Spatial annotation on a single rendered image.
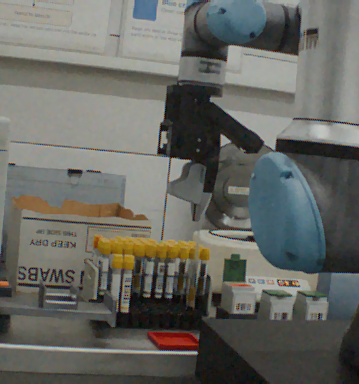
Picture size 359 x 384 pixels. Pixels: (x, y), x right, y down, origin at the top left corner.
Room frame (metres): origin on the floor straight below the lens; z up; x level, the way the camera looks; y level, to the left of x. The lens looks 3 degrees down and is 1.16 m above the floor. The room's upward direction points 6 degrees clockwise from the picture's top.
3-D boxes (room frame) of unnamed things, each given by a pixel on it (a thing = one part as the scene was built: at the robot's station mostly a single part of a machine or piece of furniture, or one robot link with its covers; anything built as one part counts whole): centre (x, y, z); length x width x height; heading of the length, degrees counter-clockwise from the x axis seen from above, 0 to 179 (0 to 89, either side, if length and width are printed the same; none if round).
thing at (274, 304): (1.19, -0.19, 0.91); 0.05 x 0.04 x 0.07; 17
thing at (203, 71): (1.19, -0.03, 1.28); 0.08 x 0.08 x 0.05
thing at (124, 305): (1.17, 0.02, 0.93); 0.17 x 0.09 x 0.11; 107
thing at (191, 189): (1.17, -0.03, 1.09); 0.06 x 0.03 x 0.09; 107
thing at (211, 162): (1.17, -0.05, 1.14); 0.05 x 0.02 x 0.09; 17
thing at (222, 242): (1.49, -0.18, 0.94); 0.30 x 0.24 x 0.12; 8
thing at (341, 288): (1.28, -0.32, 0.92); 0.10 x 0.07 x 0.10; 113
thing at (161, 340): (1.06, -0.03, 0.88); 0.07 x 0.07 x 0.01; 17
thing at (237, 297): (1.17, -0.12, 0.92); 0.05 x 0.04 x 0.06; 19
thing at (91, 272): (1.28, 0.03, 0.91); 0.20 x 0.10 x 0.07; 107
